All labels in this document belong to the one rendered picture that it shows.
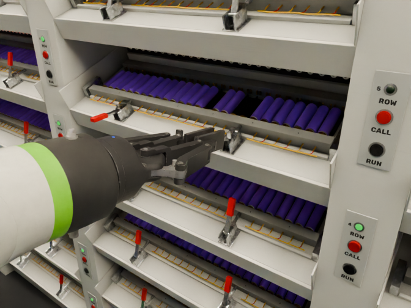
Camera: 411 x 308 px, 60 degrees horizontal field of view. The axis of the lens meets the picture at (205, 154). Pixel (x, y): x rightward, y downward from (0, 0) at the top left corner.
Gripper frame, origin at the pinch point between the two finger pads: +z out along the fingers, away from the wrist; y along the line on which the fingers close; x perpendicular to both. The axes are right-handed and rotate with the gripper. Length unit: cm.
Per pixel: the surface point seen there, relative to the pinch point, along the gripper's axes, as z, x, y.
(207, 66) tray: 21.1, 8.9, -15.1
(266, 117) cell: 13.7, 2.8, 3.4
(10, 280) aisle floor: 21, -94, -108
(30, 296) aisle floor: 21, -94, -92
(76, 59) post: 8.8, 7.2, -42.6
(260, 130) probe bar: 10.8, 0.9, 3.9
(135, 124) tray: 7.5, -3.2, -22.1
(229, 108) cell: 14.1, 2.7, -4.5
